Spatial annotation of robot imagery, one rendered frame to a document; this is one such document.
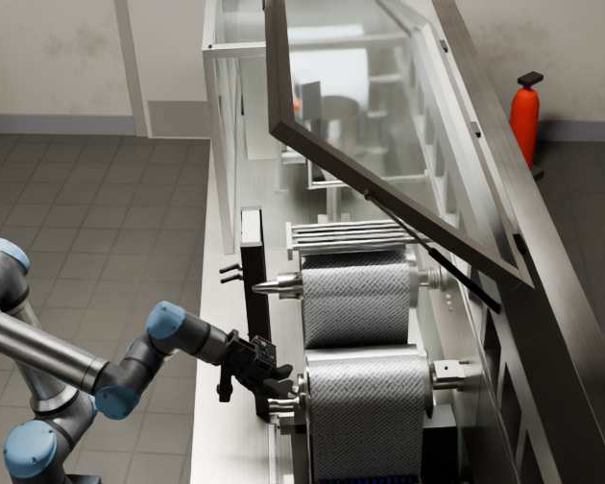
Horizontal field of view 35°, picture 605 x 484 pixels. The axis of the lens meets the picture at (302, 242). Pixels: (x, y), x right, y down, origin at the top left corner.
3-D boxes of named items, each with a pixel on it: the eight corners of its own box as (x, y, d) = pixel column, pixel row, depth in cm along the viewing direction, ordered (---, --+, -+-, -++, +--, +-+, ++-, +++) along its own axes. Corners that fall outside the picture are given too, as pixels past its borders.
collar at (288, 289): (278, 288, 225) (277, 267, 221) (304, 287, 225) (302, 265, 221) (279, 306, 220) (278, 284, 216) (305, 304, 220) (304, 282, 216)
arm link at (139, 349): (108, 370, 198) (134, 348, 191) (134, 334, 207) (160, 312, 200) (137, 394, 200) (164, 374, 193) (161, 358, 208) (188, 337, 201)
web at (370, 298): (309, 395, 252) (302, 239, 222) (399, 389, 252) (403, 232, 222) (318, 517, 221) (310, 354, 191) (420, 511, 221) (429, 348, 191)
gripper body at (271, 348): (279, 371, 198) (231, 346, 193) (254, 396, 202) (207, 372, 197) (278, 346, 204) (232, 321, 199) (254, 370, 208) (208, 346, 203)
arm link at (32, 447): (2, 492, 218) (-13, 451, 210) (35, 448, 228) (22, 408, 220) (47, 505, 215) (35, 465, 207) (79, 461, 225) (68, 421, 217)
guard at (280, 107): (248, -84, 236) (266, -109, 233) (415, 42, 258) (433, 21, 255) (250, 159, 145) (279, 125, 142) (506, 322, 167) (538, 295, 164)
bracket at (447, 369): (433, 366, 206) (433, 359, 205) (460, 364, 206) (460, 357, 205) (437, 382, 202) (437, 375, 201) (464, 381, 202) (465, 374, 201)
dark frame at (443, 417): (310, 470, 232) (307, 412, 221) (447, 461, 233) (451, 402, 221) (312, 495, 227) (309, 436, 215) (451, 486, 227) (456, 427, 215)
